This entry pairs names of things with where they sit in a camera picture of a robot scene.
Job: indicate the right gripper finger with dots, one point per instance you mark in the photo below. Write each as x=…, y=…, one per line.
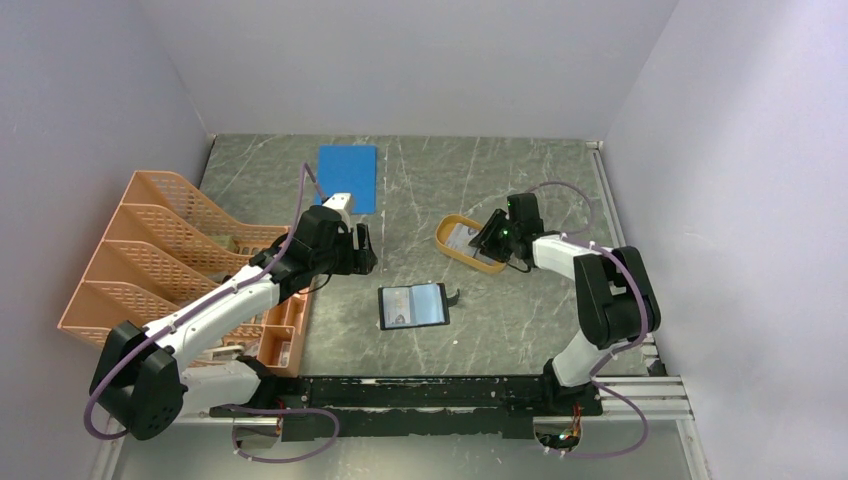
x=488, y=239
x=498, y=251

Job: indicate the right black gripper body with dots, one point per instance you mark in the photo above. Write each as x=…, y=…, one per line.
x=515, y=232

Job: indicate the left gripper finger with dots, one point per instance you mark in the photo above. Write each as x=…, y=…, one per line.
x=366, y=261
x=362, y=237

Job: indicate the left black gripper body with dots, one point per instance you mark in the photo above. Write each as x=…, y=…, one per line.
x=340, y=257

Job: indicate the yellow oval tray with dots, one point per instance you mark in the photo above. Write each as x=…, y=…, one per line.
x=480, y=262

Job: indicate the black card holder wallet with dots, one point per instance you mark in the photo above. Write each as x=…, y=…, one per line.
x=430, y=304

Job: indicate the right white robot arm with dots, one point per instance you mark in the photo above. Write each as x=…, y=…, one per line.
x=616, y=304

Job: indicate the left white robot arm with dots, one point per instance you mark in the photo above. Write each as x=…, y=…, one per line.
x=144, y=378

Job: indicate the silver VIP card stack left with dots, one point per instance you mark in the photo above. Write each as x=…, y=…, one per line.
x=459, y=240

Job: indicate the blue flat mat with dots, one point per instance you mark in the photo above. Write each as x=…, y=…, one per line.
x=350, y=169

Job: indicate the orange mesh file rack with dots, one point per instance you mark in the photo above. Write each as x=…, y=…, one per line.
x=166, y=245

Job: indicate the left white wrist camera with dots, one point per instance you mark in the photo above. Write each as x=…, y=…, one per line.
x=340, y=202

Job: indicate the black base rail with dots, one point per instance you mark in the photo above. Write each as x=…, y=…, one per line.
x=311, y=407

